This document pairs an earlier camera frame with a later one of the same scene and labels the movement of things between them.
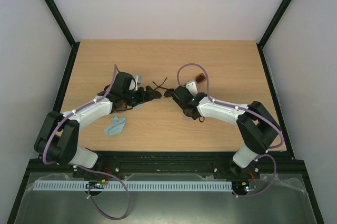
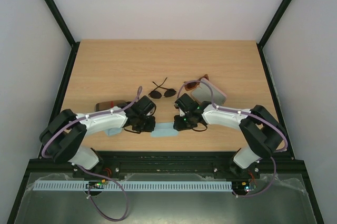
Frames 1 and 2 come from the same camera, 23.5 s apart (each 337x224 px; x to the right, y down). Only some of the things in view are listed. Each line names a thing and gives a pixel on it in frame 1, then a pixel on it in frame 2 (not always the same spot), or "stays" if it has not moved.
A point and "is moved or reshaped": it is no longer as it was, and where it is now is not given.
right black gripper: x=175 y=94 to x=181 y=124
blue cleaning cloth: x=139 y=106 is moved or reshaped
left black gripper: x=142 y=98 to x=150 y=128
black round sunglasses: x=159 y=91 stays
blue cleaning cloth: x=116 y=126 stays
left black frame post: x=59 y=18 stays
